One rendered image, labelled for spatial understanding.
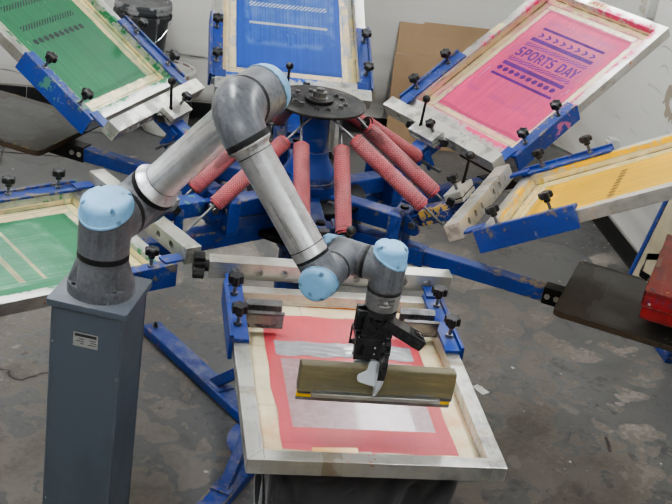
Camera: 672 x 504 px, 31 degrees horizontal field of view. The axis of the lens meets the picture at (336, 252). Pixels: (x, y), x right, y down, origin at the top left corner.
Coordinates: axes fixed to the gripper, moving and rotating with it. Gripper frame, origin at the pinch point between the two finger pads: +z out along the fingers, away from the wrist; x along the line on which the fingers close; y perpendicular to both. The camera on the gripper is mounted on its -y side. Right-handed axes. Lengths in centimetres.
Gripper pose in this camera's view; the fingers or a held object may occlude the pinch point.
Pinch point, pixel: (375, 385)
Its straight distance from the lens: 273.8
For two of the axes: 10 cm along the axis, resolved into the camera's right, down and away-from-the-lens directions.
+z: -1.4, 8.9, 4.3
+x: 1.3, 4.5, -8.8
